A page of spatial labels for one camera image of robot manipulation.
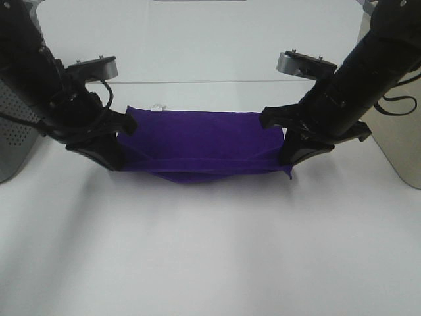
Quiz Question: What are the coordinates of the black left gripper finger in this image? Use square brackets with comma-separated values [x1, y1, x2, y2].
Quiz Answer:
[101, 110, 138, 135]
[66, 133, 125, 171]

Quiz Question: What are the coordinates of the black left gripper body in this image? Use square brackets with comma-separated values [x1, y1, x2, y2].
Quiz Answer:
[42, 86, 109, 145]

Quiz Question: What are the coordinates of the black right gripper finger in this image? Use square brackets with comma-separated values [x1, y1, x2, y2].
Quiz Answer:
[259, 105, 306, 129]
[278, 130, 335, 165]

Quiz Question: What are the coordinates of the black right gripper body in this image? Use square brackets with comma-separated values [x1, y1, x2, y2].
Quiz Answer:
[297, 92, 372, 144]

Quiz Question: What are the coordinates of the purple towel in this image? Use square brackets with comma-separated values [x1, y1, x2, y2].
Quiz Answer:
[118, 107, 292, 184]

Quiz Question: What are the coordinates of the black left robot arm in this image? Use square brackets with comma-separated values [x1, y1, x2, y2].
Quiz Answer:
[1, 1, 137, 171]

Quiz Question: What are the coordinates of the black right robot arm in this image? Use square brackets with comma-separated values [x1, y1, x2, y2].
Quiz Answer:
[259, 1, 420, 166]

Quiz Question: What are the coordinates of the grey perforated laundry basket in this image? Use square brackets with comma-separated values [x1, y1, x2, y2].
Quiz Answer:
[1, 82, 39, 183]

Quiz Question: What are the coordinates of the beige plastic storage bin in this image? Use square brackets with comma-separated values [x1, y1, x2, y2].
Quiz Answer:
[356, 1, 420, 190]

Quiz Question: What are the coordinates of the black left camera cable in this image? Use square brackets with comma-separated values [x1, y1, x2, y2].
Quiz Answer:
[86, 77, 114, 132]

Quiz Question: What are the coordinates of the black camera cable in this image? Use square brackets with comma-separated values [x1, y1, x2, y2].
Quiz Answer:
[86, 77, 114, 132]
[374, 68, 421, 117]

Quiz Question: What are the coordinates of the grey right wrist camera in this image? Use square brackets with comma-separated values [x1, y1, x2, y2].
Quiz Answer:
[276, 50, 337, 80]

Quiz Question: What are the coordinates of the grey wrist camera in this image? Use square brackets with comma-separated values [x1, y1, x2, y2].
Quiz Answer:
[276, 50, 337, 80]
[66, 55, 118, 83]

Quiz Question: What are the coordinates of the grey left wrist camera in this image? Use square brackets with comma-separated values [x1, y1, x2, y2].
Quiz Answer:
[66, 55, 118, 83]

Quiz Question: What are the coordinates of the black right camera cable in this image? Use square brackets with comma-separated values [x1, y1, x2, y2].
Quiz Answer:
[374, 68, 421, 117]

